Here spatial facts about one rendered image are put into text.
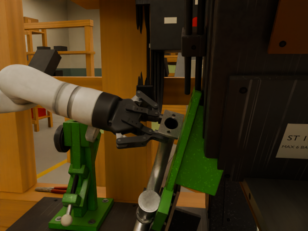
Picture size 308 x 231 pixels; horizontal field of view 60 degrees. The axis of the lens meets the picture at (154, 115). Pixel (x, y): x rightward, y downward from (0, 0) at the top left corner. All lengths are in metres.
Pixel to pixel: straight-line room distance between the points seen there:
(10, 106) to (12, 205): 0.44
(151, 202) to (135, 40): 0.49
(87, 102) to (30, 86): 0.12
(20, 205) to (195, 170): 0.66
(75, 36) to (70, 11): 1.04
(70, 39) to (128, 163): 11.93
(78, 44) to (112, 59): 11.65
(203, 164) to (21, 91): 0.36
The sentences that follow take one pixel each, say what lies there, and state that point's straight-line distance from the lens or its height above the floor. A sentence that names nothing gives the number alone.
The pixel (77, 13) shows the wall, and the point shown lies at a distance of 12.61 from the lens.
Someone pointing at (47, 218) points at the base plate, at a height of 0.90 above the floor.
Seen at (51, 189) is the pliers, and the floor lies 0.89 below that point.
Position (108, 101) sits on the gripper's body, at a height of 1.24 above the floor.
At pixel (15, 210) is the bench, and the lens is 0.96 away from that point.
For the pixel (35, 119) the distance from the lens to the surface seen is 5.92.
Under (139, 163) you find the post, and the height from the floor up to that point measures 1.01.
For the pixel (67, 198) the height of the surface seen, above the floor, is 0.99.
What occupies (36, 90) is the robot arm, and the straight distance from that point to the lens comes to 0.57.
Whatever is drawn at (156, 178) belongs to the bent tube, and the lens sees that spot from 0.60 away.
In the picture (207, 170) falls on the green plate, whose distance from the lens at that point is 0.45.
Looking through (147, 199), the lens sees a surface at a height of 1.09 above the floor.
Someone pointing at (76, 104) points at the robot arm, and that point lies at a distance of 0.53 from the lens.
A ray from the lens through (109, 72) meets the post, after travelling 0.82.
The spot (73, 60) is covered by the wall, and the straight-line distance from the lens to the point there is 12.59.
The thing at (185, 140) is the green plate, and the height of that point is 1.20.
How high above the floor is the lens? 1.31
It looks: 10 degrees down
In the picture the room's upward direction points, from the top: straight up
